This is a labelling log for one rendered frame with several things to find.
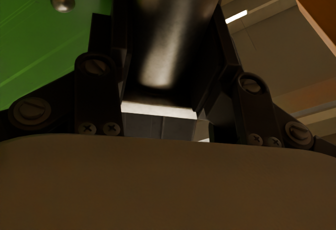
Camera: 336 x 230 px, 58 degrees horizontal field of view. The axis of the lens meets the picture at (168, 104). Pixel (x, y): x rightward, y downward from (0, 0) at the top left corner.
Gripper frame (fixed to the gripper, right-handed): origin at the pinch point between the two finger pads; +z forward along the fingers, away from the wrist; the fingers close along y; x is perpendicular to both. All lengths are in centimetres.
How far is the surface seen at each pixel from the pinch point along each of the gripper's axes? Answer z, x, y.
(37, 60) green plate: 3.8, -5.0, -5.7
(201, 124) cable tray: 184, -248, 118
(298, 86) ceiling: 311, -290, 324
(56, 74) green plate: 3.8, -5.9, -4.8
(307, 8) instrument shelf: 41, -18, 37
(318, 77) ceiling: 313, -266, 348
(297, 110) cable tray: 151, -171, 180
